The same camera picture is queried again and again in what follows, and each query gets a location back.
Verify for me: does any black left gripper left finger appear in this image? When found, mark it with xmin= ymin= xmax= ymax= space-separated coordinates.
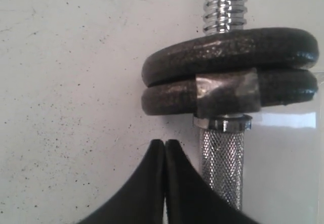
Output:
xmin=80 ymin=140 xmax=165 ymax=223

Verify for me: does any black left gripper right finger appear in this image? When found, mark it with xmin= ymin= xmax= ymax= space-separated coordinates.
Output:
xmin=164 ymin=140 xmax=256 ymax=223

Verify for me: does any chrome dumbbell bar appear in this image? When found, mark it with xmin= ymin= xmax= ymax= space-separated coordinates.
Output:
xmin=199 ymin=0 xmax=251 ymax=211

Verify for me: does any black weight plate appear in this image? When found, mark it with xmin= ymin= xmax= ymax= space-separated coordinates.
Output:
xmin=142 ymin=27 xmax=319 ymax=86
xmin=142 ymin=68 xmax=318 ymax=119

